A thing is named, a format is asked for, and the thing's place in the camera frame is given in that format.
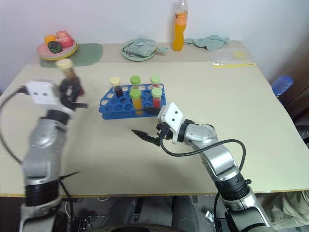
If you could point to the green-capped orange test tube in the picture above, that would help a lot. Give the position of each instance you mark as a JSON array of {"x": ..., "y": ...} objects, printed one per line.
[{"x": 136, "y": 100}]

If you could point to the clear zip bag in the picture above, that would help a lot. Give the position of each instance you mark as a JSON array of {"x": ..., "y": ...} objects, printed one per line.
[{"x": 229, "y": 56}]

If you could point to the pink plate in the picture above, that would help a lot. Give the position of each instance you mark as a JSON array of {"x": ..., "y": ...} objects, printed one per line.
[{"x": 43, "y": 50}]

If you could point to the green-capped red test tube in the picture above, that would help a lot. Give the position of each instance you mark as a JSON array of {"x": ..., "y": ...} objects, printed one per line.
[{"x": 156, "y": 96}]

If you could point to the pale green cloth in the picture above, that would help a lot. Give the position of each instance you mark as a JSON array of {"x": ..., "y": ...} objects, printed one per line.
[{"x": 207, "y": 42}]

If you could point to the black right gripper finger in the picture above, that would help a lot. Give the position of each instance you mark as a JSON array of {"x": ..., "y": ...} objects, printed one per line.
[
  {"x": 152, "y": 111},
  {"x": 144, "y": 136}
]

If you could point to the black zip tie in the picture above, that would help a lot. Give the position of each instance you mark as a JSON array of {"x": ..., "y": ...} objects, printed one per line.
[{"x": 70, "y": 175}]

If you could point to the cream-capped dark red test tube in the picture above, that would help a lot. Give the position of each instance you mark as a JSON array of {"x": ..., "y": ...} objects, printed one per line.
[
  {"x": 64, "y": 64},
  {"x": 115, "y": 83}
]

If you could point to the green placemat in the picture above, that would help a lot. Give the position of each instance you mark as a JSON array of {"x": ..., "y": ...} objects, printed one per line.
[{"x": 89, "y": 54}]

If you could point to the orange soda bottle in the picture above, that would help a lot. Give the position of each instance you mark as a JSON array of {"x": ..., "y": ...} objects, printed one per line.
[{"x": 179, "y": 31}]

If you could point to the green-capped clear test tube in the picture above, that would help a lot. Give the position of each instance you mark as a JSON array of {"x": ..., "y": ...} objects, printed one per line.
[
  {"x": 135, "y": 81},
  {"x": 155, "y": 80}
]

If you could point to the yellow-green plate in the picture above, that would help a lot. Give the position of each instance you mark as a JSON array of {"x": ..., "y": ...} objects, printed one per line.
[{"x": 58, "y": 58}]

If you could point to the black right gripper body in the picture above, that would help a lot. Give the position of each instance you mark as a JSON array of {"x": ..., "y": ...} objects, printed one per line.
[{"x": 164, "y": 130}]

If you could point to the dark wooden furniture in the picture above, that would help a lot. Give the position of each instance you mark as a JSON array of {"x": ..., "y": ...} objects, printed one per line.
[{"x": 299, "y": 101}]

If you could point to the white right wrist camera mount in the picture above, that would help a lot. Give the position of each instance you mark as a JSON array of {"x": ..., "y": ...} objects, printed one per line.
[{"x": 172, "y": 113}]

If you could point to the dark green toy fruit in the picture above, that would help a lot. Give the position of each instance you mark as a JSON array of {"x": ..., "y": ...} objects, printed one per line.
[{"x": 54, "y": 47}]

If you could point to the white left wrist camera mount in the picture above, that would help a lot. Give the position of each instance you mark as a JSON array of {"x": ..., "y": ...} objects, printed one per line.
[{"x": 41, "y": 93}]

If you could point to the beige fabric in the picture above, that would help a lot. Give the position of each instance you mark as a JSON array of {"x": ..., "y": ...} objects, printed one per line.
[{"x": 287, "y": 210}]

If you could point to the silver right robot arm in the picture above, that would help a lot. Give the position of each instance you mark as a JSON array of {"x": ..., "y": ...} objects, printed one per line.
[{"x": 217, "y": 154}]

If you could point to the blue test tube rack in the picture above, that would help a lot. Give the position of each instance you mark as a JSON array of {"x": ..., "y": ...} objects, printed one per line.
[{"x": 116, "y": 107}]

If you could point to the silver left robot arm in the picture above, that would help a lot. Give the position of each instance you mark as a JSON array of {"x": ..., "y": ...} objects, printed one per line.
[{"x": 44, "y": 145}]

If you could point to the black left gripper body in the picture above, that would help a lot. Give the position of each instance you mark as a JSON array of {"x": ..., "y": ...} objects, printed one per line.
[{"x": 68, "y": 94}]

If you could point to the orange toy fruit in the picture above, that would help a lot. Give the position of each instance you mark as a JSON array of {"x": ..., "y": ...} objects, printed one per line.
[{"x": 50, "y": 38}]

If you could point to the blue ribbed bottle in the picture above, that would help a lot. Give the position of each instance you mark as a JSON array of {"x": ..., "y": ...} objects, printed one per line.
[{"x": 282, "y": 84}]

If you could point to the pink toy peach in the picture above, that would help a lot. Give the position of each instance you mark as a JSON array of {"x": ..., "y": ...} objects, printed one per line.
[{"x": 64, "y": 38}]

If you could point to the pale green pouch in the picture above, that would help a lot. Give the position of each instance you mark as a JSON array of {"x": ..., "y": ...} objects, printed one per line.
[{"x": 140, "y": 48}]

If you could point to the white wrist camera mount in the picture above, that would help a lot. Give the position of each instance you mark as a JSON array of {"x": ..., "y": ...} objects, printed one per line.
[
  {"x": 172, "y": 113},
  {"x": 41, "y": 93}
]

